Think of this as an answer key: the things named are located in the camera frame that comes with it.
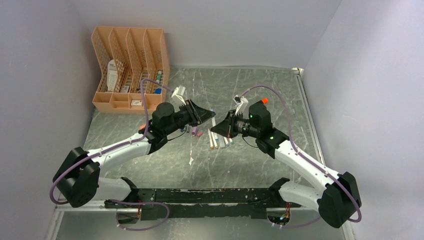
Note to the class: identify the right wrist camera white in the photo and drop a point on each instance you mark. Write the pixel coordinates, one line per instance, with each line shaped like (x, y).
(241, 104)

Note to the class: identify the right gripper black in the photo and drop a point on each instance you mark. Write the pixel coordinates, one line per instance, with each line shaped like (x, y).
(226, 127)

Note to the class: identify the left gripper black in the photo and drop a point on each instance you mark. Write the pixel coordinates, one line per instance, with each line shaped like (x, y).
(197, 114)

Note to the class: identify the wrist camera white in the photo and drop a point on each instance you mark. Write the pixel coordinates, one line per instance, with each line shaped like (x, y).
(241, 104)
(178, 95)

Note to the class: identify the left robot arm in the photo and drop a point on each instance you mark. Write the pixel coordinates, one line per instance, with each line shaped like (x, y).
(78, 181)

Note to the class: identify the white packet in organizer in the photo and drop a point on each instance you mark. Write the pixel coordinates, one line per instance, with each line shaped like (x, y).
(112, 75)

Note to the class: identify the orange file organizer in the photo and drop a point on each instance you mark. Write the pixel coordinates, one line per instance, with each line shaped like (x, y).
(139, 53)

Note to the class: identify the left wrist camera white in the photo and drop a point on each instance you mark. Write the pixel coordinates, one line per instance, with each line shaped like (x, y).
(178, 95)

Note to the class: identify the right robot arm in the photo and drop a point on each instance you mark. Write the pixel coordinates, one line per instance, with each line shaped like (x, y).
(333, 195)

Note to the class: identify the black base frame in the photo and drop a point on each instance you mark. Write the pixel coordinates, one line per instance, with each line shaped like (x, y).
(158, 203)

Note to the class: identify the white marker orange end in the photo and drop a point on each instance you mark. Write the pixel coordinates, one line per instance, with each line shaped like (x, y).
(211, 140)

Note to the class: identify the green white tube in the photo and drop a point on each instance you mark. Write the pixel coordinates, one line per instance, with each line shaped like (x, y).
(159, 76)

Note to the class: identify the small box in tray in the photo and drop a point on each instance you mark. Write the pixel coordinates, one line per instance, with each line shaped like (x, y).
(136, 103)

